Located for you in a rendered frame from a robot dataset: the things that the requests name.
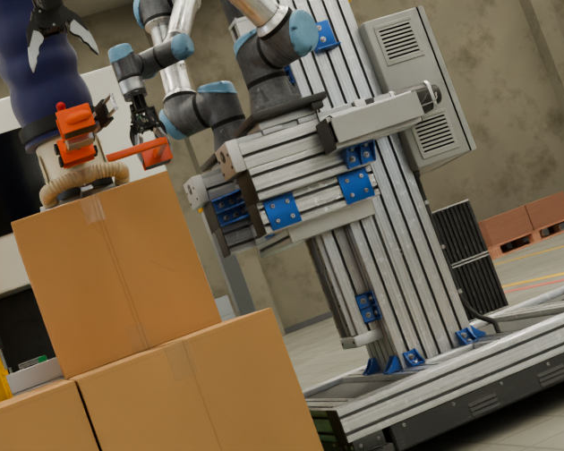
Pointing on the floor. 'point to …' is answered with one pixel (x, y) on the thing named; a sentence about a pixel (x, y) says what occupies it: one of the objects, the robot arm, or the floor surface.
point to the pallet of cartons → (526, 225)
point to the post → (237, 285)
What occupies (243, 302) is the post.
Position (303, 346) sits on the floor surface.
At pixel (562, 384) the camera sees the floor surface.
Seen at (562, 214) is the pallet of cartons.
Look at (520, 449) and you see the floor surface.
